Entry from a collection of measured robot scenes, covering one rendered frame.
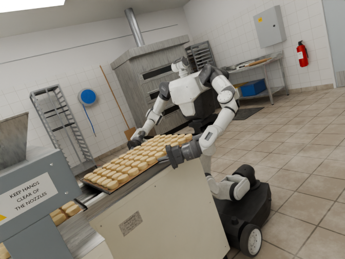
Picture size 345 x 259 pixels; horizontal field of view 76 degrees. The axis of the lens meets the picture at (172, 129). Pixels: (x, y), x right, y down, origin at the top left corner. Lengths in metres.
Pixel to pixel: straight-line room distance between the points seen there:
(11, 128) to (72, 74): 4.72
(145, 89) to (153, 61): 0.65
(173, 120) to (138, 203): 4.13
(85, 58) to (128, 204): 4.82
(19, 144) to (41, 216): 0.24
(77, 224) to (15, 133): 0.40
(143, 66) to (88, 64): 1.36
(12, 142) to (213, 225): 1.16
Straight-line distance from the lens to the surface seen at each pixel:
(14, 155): 0.86
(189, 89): 1.42
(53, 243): 0.82
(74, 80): 5.49
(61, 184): 0.77
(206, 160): 1.57
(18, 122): 0.83
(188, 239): 1.39
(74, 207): 1.01
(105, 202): 1.05
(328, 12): 5.21
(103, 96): 5.58
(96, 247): 0.87
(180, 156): 1.08
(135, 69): 4.85
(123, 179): 1.04
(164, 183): 1.18
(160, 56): 5.21
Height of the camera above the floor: 1.28
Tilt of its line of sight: 13 degrees down
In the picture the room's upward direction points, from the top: 20 degrees counter-clockwise
